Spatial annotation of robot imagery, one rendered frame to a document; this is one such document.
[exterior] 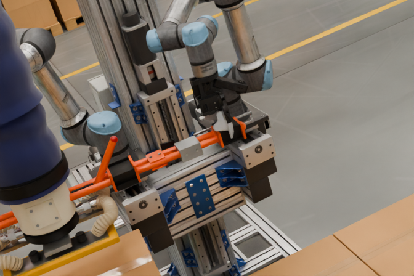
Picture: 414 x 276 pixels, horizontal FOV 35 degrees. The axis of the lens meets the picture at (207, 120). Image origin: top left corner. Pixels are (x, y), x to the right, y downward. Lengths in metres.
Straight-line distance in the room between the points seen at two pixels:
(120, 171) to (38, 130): 0.30
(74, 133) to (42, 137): 0.69
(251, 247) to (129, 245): 1.16
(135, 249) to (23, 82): 0.75
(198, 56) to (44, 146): 0.50
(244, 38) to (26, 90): 0.95
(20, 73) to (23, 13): 7.32
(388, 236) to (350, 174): 1.45
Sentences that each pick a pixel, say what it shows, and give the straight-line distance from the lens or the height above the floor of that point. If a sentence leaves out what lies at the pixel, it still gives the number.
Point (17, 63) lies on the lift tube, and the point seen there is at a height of 1.72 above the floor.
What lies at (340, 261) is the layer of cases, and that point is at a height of 0.54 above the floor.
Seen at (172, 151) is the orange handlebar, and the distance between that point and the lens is 2.02.
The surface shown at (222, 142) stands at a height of 1.27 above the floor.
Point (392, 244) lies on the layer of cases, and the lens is 2.62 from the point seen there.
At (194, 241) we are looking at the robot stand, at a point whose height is 0.54.
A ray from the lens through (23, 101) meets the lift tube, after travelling 1.79.
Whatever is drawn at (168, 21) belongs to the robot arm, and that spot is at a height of 1.62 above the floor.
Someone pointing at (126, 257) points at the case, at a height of 0.95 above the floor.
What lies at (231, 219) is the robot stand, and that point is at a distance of 3.56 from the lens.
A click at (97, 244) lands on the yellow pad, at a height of 1.17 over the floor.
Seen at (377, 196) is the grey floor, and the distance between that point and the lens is 3.85.
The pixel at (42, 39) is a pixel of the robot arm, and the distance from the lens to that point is 2.26.
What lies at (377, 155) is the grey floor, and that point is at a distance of 4.22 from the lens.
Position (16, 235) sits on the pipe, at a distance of 2.03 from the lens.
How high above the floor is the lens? 2.18
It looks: 25 degrees down
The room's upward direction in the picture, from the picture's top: 17 degrees counter-clockwise
